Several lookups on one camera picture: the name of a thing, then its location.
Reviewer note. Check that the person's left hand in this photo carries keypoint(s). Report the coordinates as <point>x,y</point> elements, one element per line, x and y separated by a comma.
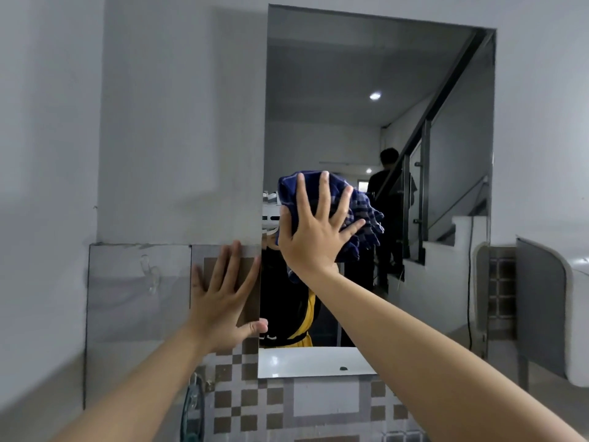
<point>218,312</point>

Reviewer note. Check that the person's right middle finger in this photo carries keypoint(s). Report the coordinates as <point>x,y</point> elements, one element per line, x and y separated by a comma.
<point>324,195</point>

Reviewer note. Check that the person's right hand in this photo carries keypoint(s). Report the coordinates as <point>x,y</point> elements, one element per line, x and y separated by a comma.
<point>313,243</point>

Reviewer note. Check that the person's right little finger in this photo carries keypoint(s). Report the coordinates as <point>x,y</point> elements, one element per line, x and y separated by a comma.
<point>353,227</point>

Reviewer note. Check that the large frameless wall mirror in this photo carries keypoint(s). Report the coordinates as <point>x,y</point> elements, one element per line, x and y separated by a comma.
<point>331,124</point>

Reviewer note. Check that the person's left forearm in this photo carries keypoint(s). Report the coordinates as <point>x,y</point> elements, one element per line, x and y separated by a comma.
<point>142,391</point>

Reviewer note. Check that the person's left middle finger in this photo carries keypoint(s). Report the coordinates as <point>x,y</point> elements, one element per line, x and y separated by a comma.
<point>233,269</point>

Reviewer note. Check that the blue checked cleaning cloth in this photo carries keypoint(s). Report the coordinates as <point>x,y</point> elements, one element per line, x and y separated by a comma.
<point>363,211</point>

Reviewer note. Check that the person's left thumb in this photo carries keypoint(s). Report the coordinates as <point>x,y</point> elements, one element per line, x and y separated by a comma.
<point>253,327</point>

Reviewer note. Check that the white sink basin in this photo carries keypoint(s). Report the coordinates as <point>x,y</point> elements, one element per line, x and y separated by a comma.
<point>308,362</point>

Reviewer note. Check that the clear suction wall hook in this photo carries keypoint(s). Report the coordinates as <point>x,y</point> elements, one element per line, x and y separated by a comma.
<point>150,271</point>

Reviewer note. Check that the white rounded cabinet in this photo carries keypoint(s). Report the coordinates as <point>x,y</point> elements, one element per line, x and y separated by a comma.
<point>557,299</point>

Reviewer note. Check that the chrome wall fixture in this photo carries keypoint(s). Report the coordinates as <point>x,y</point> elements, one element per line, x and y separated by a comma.
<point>193,409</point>

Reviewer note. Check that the person's right forearm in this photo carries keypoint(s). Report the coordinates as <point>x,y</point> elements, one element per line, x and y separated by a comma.
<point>423,354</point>

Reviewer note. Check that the person's left little finger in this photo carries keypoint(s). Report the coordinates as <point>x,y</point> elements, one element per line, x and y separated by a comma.
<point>198,283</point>

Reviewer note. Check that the person's right thumb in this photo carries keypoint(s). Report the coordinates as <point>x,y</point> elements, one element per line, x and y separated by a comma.
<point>284,225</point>

